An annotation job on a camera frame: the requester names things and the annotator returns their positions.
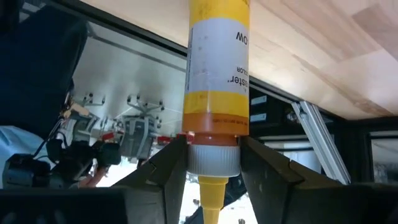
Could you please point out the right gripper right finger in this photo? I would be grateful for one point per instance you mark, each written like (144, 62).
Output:
(273, 193)

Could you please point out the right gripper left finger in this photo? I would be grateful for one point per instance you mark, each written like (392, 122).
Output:
(161, 186)

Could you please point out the yellow-capped small bottle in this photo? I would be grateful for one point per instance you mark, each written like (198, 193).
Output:
(217, 62)

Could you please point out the grey office chair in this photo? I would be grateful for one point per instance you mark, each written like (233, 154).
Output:
(140, 133)
(87, 124)

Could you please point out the black box white labels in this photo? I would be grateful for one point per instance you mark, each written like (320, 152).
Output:
(273, 124)

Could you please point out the silver aluminium extrusion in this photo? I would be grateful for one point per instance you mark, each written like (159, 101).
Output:
(320, 140)

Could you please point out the person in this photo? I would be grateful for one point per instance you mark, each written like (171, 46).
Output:
(37, 62)

